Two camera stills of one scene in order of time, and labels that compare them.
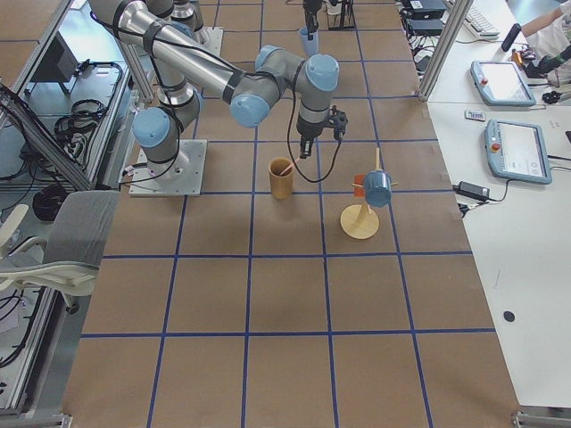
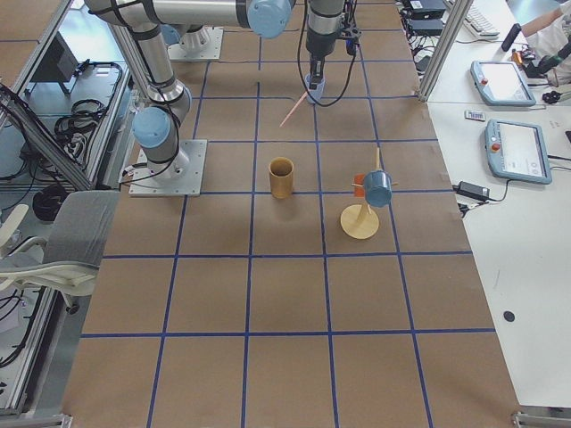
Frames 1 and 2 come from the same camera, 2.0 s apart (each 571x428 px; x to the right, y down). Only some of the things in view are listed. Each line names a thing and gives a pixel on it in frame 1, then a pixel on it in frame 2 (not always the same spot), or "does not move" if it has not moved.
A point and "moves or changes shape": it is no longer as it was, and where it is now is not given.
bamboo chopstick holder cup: [282, 185] does not move
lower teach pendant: [517, 152] does not move
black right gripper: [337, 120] -> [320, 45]
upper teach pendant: [501, 84] does not move
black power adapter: [472, 190] does not move
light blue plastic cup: [310, 46] moves or changes shape
